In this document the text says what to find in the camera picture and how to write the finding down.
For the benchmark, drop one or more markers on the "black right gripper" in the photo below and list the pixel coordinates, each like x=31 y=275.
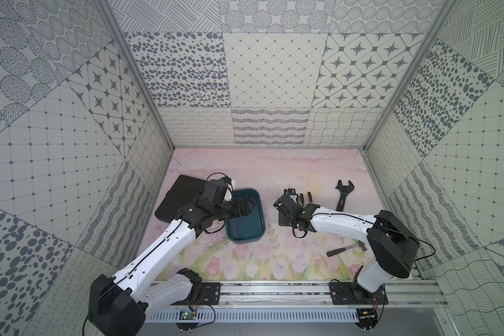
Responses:
x=281 y=220

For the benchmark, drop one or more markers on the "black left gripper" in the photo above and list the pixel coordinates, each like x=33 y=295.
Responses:
x=234 y=206

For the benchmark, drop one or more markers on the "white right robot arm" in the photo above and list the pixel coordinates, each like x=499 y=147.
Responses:
x=394 y=247

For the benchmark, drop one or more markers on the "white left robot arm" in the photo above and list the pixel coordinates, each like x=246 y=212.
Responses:
x=119 y=305

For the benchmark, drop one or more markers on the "teal plastic storage box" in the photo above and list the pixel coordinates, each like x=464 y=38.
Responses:
x=250 y=228

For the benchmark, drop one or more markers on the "black adjustable wrench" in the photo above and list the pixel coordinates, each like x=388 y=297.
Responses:
x=344 y=190

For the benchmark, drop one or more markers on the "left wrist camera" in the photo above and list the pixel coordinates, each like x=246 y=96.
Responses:
x=228 y=181

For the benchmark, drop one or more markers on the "hammer with black handle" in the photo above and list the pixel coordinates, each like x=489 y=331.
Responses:
x=358 y=244

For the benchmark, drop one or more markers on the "aluminium mounting rail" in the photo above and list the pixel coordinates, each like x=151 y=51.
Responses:
x=303 y=294

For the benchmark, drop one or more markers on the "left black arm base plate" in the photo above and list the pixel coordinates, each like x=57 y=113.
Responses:
x=204 y=294

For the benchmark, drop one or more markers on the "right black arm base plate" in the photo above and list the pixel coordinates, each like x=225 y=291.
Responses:
x=345 y=293

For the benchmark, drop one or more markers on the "white slotted cable duct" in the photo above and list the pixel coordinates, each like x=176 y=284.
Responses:
x=255 y=315

